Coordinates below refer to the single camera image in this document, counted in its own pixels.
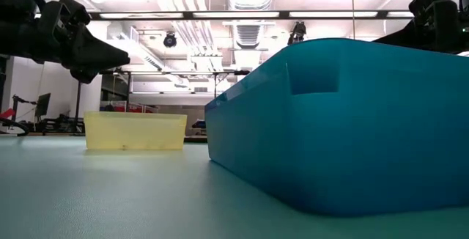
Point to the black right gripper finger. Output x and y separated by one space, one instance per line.
403 37

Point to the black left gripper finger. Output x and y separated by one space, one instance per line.
85 74
99 54

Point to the black computer monitor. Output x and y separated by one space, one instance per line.
43 104

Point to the translucent yellow plastic bin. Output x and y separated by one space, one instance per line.
135 132

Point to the blue plastic bin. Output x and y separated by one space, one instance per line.
348 129

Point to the black standing desk frame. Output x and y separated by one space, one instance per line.
78 99

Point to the black ceiling-mounted camera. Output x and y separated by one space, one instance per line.
169 40
298 32

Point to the black aluminium rig frame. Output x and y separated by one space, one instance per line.
238 15

